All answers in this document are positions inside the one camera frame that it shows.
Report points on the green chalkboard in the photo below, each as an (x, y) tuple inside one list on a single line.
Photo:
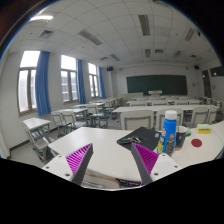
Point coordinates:
[(167, 84)]

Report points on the blue curtain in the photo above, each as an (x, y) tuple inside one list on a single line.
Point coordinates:
[(101, 84), (81, 86), (41, 84)]

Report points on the grey chair at left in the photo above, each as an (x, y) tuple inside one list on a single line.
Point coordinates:
[(40, 143)]

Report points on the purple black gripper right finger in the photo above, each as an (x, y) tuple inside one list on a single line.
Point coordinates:
[(152, 166)]

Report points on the dark door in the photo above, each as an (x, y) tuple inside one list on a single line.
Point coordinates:
[(206, 81)]

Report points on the bunch of keys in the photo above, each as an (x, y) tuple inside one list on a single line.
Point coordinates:
[(132, 139)]

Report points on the blue plastic bottle white cap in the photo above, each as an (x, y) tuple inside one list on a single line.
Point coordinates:
[(167, 139)]

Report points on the teacher podium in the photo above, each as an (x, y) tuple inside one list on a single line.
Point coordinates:
[(155, 93)]

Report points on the white desk at left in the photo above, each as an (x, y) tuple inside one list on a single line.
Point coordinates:
[(37, 127)]

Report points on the blue curtain right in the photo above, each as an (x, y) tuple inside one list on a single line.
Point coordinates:
[(101, 84)]

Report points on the black mat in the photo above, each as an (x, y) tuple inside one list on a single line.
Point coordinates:
[(152, 138)]

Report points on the long white desk row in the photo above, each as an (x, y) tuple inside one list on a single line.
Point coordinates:
[(162, 107)]

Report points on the blue curtain middle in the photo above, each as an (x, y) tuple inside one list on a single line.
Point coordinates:
[(81, 86)]

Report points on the white chair back centre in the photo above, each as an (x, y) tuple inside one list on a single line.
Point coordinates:
[(132, 120)]

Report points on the blue curtain left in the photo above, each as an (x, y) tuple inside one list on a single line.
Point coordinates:
[(41, 84)]

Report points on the yellow green sponge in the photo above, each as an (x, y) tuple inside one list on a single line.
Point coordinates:
[(203, 129)]

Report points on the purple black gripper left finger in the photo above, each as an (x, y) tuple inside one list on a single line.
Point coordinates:
[(71, 167)]

